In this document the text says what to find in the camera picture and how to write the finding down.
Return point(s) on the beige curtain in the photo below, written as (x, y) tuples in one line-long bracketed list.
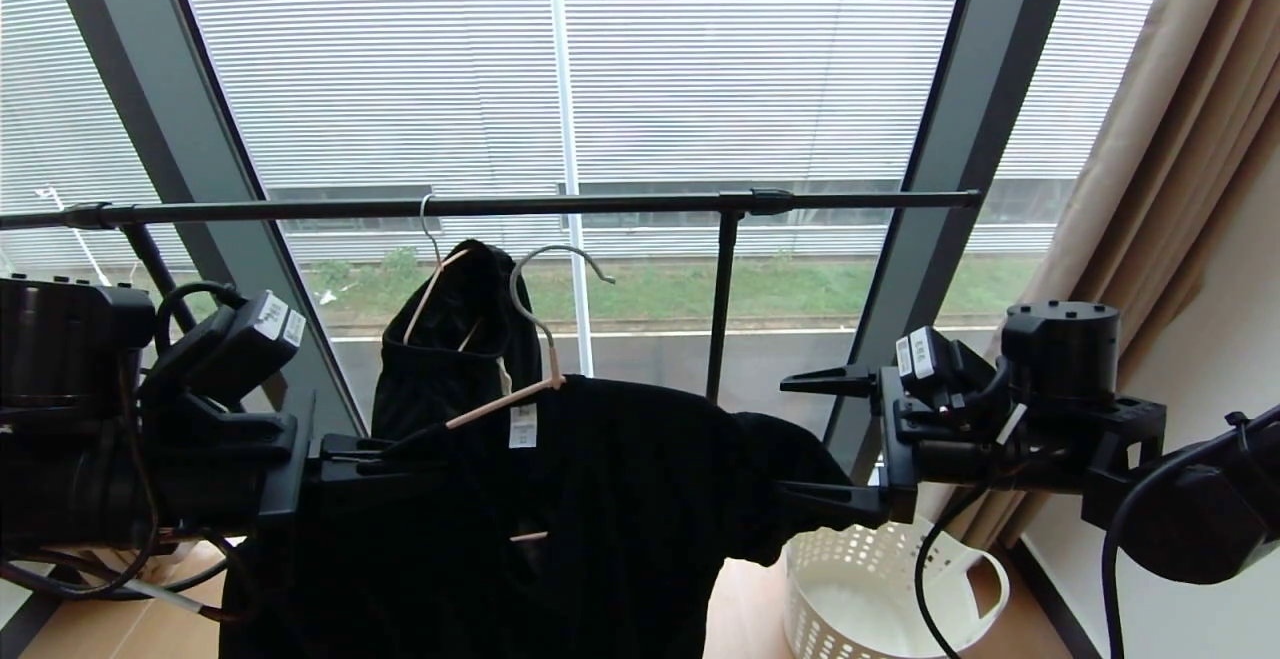
[(1180, 139)]

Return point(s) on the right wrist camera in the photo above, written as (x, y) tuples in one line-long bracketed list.
[(930, 364)]

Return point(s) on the pink clothes hanger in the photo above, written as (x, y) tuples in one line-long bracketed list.
[(439, 289), (505, 402)]

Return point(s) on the black garment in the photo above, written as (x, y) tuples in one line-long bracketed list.
[(650, 539)]

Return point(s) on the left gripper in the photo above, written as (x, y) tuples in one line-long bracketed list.
[(150, 489)]

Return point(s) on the black clothes rack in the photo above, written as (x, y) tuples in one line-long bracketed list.
[(600, 205)]

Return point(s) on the white laundry basket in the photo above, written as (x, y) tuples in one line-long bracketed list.
[(880, 599)]

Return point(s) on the window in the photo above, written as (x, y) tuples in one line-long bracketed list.
[(750, 59)]

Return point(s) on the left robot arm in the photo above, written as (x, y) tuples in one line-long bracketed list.
[(70, 349)]

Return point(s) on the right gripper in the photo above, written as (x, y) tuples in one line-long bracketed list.
[(1000, 449)]

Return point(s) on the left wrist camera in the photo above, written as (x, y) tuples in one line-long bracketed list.
[(240, 349)]

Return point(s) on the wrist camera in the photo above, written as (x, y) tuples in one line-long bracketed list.
[(240, 349), (930, 364)]

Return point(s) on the black shorts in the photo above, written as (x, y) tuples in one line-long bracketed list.
[(450, 369)]

